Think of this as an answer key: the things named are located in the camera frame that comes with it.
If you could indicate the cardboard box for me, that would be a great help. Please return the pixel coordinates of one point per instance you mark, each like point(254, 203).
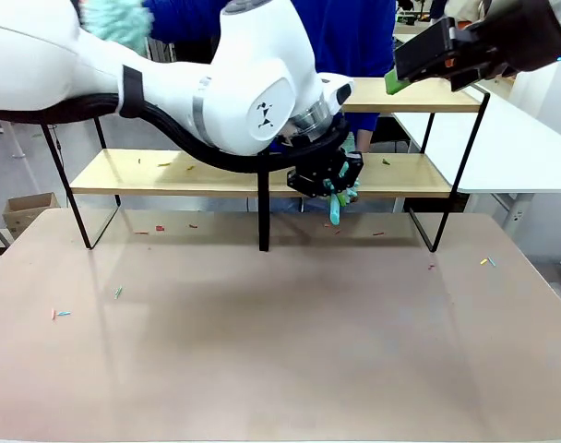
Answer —
point(29, 217)

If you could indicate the large white side table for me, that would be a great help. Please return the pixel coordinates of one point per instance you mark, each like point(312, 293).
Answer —
point(516, 152)

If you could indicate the person's left forearm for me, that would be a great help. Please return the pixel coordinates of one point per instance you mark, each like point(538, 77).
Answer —
point(363, 140)

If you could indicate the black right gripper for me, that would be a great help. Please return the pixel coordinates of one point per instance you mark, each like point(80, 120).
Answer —
point(525, 37)

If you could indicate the white background desk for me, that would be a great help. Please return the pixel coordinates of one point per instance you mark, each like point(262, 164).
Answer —
point(407, 34)

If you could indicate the bystander in orange skirt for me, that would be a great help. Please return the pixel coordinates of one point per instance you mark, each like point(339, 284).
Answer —
point(462, 9)

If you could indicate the wooden shelf black metal frame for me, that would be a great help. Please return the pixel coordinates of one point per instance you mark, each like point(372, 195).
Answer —
point(400, 175)

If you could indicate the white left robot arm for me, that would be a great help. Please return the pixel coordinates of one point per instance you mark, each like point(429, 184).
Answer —
point(243, 69)

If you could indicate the person in blue sweater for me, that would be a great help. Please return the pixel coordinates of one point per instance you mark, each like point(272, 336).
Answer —
point(354, 37)

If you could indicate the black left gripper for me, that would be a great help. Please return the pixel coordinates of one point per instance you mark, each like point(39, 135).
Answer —
point(313, 177)

